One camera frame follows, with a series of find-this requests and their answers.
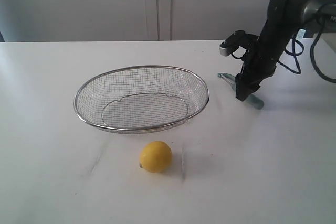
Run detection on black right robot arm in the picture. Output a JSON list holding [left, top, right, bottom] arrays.
[[235, 0, 335, 101]]

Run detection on teal handled peeler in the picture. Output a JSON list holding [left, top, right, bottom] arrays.
[[217, 73, 265, 110]]

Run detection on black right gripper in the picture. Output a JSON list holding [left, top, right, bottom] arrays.
[[235, 34, 275, 101]]

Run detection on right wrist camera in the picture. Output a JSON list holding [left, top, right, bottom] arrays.
[[219, 30, 246, 57]]

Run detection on white cabinet doors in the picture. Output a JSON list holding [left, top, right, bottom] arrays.
[[1, 0, 269, 42]]

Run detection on yellow lemon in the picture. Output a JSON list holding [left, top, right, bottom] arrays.
[[139, 141, 173, 173]]

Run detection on oval wire mesh basket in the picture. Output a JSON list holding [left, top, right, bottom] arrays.
[[73, 65, 210, 134]]

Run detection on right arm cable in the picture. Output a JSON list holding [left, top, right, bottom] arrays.
[[278, 3, 336, 83]]

